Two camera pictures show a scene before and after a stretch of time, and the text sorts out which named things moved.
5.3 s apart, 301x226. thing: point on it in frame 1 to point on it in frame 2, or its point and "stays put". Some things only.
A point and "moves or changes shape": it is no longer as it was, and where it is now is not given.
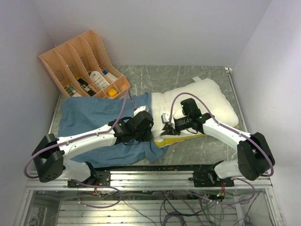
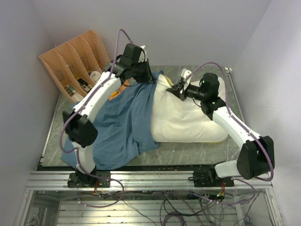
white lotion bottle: (99, 79) stays put
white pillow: (209, 99) moves or changes shape
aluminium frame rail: (153, 181) stays put
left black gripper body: (143, 136) to (142, 72)
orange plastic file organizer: (82, 68) stays put
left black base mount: (102, 178) stays put
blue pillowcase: (78, 115) moves or changes shape
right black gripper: (169, 130) to (178, 91)
